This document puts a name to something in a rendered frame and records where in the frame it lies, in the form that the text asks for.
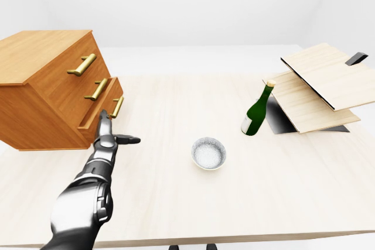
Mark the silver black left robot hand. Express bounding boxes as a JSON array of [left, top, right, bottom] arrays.
[[92, 109, 142, 162]]

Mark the wooden pulled-out drawer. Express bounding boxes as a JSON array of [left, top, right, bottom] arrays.
[[77, 76, 124, 145]]

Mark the long brass drawer handle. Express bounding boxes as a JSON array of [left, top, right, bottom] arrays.
[[66, 53, 98, 77]]

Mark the white patterned bowl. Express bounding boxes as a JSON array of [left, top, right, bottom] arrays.
[[191, 136, 227, 173]]

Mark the short brass drawer handle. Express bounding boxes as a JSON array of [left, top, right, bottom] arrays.
[[109, 96, 125, 119]]

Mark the pale wooden two-tier rack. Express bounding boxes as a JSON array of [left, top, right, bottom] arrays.
[[255, 42, 375, 135]]

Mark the wooden cabinet with drawers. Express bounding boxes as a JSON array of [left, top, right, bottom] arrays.
[[0, 29, 124, 152]]

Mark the wooden drawer front panel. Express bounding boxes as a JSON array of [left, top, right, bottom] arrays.
[[47, 54, 113, 128], [26, 33, 104, 107]]

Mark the green glass bottle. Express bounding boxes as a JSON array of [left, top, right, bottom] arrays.
[[240, 80, 277, 137]]

